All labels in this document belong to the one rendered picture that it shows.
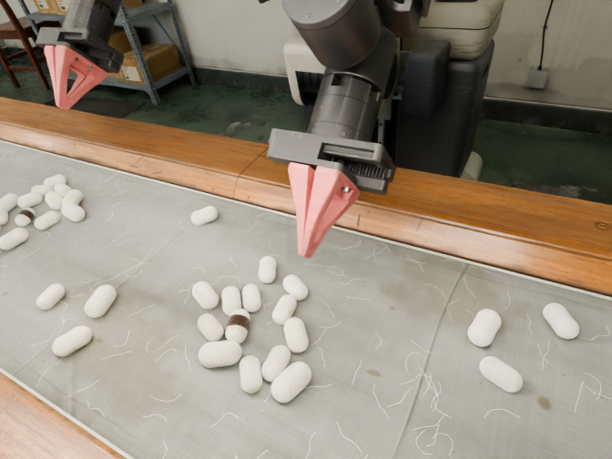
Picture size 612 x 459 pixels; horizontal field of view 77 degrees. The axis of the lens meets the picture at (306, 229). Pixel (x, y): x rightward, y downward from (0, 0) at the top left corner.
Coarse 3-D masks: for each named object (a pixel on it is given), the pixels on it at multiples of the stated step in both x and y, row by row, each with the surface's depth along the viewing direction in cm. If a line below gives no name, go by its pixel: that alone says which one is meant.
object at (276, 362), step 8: (272, 352) 33; (280, 352) 32; (288, 352) 33; (272, 360) 32; (280, 360) 32; (288, 360) 33; (264, 368) 32; (272, 368) 32; (280, 368) 32; (264, 376) 32; (272, 376) 31
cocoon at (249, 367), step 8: (248, 360) 32; (256, 360) 33; (240, 368) 32; (248, 368) 32; (256, 368) 32; (240, 376) 32; (248, 376) 31; (256, 376) 31; (240, 384) 32; (248, 384) 31; (256, 384) 31; (248, 392) 31
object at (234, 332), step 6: (234, 312) 36; (240, 312) 36; (246, 312) 36; (228, 330) 35; (234, 330) 34; (240, 330) 35; (246, 330) 35; (228, 336) 35; (234, 336) 34; (240, 336) 35; (246, 336) 35; (240, 342) 35
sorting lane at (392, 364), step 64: (0, 192) 60; (128, 192) 57; (192, 192) 55; (0, 256) 49; (64, 256) 47; (128, 256) 46; (192, 256) 45; (256, 256) 44; (320, 256) 43; (384, 256) 42; (448, 256) 41; (0, 320) 41; (64, 320) 40; (128, 320) 39; (192, 320) 38; (256, 320) 37; (320, 320) 37; (384, 320) 36; (448, 320) 35; (512, 320) 35; (576, 320) 34; (64, 384) 34; (128, 384) 34; (192, 384) 33; (320, 384) 32; (384, 384) 31; (448, 384) 31; (576, 384) 30; (128, 448) 30; (192, 448) 29; (256, 448) 29; (320, 448) 28; (384, 448) 28; (448, 448) 27; (512, 448) 27; (576, 448) 27
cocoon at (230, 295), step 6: (228, 288) 38; (234, 288) 39; (222, 294) 38; (228, 294) 38; (234, 294) 38; (222, 300) 38; (228, 300) 37; (234, 300) 37; (222, 306) 37; (228, 306) 37; (234, 306) 37; (240, 306) 38; (228, 312) 37
